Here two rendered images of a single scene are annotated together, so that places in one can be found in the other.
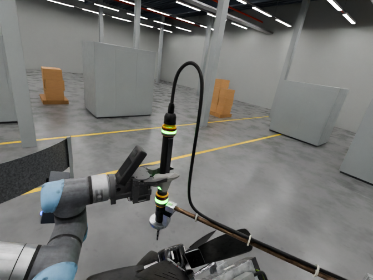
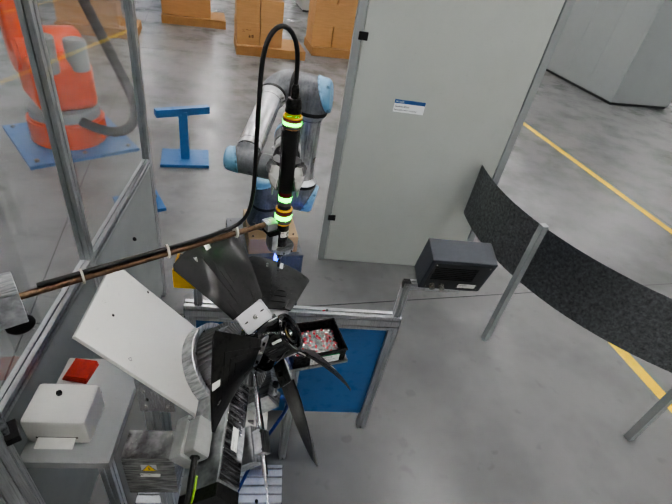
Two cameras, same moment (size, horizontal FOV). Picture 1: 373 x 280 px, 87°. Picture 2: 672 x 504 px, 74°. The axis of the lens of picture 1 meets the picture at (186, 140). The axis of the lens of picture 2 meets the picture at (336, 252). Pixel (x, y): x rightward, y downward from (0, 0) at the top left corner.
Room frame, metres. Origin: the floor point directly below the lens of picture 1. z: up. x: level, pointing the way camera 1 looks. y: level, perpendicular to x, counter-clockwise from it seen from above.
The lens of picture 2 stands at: (1.04, -0.77, 2.18)
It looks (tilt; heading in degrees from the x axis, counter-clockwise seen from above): 37 degrees down; 111
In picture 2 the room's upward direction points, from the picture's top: 11 degrees clockwise
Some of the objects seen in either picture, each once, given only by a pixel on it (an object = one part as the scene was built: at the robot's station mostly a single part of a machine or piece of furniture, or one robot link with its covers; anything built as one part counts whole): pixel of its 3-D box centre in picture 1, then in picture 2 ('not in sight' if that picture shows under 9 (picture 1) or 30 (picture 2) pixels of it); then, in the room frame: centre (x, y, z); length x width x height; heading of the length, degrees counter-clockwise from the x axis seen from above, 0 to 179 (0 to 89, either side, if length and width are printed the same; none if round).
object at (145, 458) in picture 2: not in sight; (154, 462); (0.39, -0.31, 0.73); 0.15 x 0.09 x 0.22; 32
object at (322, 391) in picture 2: not in sight; (288, 370); (0.45, 0.41, 0.45); 0.82 x 0.01 x 0.66; 32
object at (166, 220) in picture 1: (162, 212); (278, 233); (0.55, 0.05, 1.50); 0.09 x 0.07 x 0.10; 67
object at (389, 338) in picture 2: not in sight; (374, 381); (0.82, 0.64, 0.39); 0.04 x 0.04 x 0.78; 32
